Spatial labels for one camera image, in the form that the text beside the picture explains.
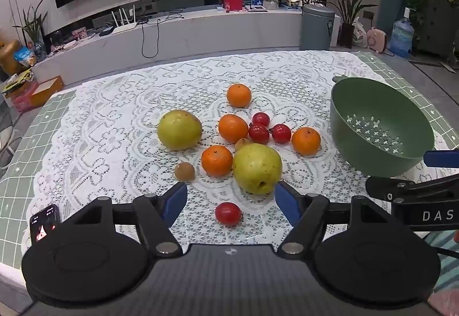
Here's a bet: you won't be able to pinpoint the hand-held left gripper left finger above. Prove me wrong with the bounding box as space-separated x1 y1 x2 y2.
63 181 189 256

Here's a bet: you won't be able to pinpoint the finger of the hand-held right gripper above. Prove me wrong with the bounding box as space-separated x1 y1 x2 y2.
423 149 459 168
365 175 459 202

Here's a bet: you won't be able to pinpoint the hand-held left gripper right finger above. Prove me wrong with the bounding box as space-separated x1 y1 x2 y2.
274 180 406 256

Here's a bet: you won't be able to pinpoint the yellow-green pear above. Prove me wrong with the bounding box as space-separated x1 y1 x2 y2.
157 110 203 151
232 143 283 195

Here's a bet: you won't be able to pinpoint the orange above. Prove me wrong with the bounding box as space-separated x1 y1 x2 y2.
291 127 321 156
201 145 234 177
218 114 249 144
227 84 252 108

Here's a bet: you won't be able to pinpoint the green colander bowl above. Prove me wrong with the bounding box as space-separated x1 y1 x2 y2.
330 75 436 179

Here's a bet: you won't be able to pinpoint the white lace tablecloth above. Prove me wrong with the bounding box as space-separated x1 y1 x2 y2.
22 50 436 261

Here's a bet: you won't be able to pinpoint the blue water bottle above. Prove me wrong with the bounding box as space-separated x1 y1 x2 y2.
389 8 415 59

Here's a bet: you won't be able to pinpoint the black smartphone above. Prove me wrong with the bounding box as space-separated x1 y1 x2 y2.
29 204 61 243

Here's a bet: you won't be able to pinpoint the dark cabinet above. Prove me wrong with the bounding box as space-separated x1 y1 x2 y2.
418 0 459 59

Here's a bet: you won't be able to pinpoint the pink heater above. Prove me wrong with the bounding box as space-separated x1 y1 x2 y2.
366 27 388 53

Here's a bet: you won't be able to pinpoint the white plastic bag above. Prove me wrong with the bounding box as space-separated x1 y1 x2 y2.
351 18 368 48

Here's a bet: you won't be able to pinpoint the long-leaf potted plant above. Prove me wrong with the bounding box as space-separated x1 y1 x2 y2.
320 0 381 49

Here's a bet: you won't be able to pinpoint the orange cardboard box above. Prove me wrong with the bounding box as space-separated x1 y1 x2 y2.
30 76 65 107

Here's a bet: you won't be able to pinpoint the white marble media console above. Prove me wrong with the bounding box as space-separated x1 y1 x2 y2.
30 0 339 77

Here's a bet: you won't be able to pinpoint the grey trash can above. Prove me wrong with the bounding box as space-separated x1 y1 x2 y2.
300 4 336 51

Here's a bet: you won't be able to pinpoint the white router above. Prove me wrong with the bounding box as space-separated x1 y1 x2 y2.
111 5 139 34

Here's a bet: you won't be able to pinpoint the pink box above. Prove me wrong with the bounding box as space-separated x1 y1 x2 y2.
5 81 40 112

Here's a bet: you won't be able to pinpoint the yellow green packets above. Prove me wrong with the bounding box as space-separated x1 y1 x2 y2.
2 69 35 93

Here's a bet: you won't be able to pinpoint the blue snack bag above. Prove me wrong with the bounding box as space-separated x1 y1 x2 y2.
14 47 37 68

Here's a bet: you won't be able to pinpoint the gold vase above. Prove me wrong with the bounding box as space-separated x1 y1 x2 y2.
0 39 26 75

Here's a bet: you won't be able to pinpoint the small potted plant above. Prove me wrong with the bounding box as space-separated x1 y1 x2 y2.
13 0 49 59

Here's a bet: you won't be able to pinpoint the black cable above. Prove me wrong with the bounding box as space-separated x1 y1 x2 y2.
141 13 186 59

